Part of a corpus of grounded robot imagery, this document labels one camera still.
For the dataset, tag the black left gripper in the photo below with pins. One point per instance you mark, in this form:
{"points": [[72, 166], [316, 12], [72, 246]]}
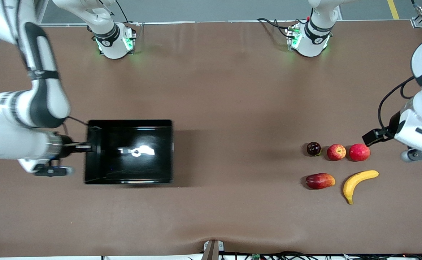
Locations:
{"points": [[391, 130]]}

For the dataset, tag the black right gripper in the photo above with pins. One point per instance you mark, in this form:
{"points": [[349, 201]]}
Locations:
{"points": [[67, 144]]}

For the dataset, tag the small red yellow apple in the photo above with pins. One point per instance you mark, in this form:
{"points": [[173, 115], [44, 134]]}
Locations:
{"points": [[336, 152]]}

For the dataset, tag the yellow banana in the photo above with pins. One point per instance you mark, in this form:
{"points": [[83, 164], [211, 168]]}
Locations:
{"points": [[355, 180]]}

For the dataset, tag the black rectangular plastic box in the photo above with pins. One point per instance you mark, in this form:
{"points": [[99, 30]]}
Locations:
{"points": [[131, 169]]}

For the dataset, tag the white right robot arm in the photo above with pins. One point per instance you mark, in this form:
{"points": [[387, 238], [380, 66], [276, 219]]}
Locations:
{"points": [[16, 141]]}

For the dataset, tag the red round apple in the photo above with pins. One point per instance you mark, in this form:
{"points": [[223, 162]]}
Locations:
{"points": [[359, 152]]}

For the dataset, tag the dark purple plum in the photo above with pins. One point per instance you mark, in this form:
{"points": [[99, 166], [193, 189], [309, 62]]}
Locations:
{"points": [[313, 148]]}

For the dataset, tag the red yellow mango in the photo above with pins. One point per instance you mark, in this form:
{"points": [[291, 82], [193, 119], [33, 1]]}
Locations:
{"points": [[320, 181]]}

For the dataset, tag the brown table cover mat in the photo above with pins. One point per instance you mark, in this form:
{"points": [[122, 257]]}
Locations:
{"points": [[124, 216]]}

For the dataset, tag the brown camera stand post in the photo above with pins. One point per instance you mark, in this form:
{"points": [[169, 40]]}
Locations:
{"points": [[210, 252]]}

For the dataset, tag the grey metal post bracket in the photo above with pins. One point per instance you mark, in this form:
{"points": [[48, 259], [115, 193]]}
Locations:
{"points": [[221, 246]]}

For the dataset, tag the silver table edge rail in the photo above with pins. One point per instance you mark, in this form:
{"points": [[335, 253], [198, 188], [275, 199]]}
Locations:
{"points": [[214, 22]]}

